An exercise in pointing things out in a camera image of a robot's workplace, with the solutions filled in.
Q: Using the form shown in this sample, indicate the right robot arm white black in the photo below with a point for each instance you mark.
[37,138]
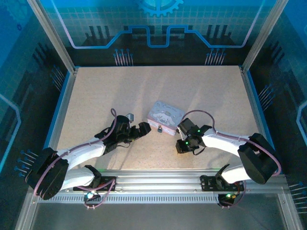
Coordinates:
[220,142]

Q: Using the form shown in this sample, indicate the aluminium table side rail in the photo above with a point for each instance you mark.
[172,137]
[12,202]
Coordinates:
[65,105]
[252,105]

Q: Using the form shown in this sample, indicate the pastel cartoon tin box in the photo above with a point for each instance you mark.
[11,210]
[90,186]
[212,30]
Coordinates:
[164,115]

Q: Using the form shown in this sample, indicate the base circuit board green LED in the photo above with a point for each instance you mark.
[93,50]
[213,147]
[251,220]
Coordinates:
[227,196]
[90,194]

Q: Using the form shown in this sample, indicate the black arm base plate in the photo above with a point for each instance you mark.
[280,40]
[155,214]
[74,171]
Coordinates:
[108,179]
[207,183]

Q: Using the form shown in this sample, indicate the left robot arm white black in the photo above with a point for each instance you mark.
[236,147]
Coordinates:
[81,151]

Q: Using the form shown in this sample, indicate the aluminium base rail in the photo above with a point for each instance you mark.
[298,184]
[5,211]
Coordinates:
[158,179]

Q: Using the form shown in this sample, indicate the blue table edge strip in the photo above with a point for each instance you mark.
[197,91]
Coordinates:
[59,105]

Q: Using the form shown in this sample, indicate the grey metal bottom panel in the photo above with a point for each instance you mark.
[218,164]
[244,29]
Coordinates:
[153,218]

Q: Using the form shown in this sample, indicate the aluminium frame post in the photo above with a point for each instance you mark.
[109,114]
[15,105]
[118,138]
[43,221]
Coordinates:
[54,36]
[263,36]

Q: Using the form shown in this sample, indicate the small blue padlock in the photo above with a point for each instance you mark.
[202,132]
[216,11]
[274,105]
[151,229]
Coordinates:
[159,130]

